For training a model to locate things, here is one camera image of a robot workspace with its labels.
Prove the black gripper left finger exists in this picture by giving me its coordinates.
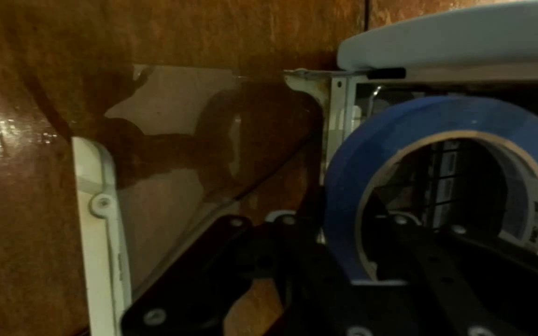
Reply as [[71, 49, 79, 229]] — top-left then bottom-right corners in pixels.
[[299, 182, 333, 251]]

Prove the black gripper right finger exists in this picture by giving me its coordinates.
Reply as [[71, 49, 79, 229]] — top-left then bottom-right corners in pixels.
[[362, 199, 471, 305]]

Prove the blue tape roll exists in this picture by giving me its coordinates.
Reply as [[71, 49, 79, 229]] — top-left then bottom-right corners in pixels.
[[323, 94, 538, 286]]

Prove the white toaster oven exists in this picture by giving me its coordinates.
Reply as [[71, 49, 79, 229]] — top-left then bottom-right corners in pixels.
[[71, 0, 538, 336]]

